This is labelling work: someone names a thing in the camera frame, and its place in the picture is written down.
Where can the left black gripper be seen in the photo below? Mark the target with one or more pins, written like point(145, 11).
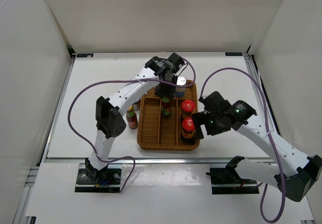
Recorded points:
point(169, 92)

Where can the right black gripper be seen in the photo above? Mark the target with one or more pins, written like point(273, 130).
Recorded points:
point(199, 119)

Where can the silver lid spice jar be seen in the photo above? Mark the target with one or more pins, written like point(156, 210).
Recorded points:
point(181, 87)

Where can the sauce bottle yellow cap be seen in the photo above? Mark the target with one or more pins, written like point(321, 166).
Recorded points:
point(166, 106)
point(131, 118)

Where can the red lid chili jar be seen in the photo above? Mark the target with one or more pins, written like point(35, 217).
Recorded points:
point(188, 131)
point(188, 108)

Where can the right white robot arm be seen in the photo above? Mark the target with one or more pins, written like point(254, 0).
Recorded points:
point(295, 172)

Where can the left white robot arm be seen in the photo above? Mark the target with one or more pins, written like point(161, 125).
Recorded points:
point(158, 73)

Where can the purple lid jar near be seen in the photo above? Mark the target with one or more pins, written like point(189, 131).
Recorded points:
point(136, 105)

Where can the woven wicker divided basket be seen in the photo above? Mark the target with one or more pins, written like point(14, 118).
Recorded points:
point(157, 132)

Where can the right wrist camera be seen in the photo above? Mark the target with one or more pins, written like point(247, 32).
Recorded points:
point(215, 103)

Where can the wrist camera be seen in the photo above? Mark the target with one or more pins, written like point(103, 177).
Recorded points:
point(215, 103)
point(176, 62)

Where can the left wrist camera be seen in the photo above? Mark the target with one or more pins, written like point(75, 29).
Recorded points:
point(176, 62)

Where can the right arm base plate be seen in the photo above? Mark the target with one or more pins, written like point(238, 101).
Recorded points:
point(222, 184)

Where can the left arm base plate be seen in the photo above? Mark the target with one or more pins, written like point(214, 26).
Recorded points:
point(107, 182)

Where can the aluminium table rail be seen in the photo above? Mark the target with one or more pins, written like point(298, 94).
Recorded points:
point(162, 161)

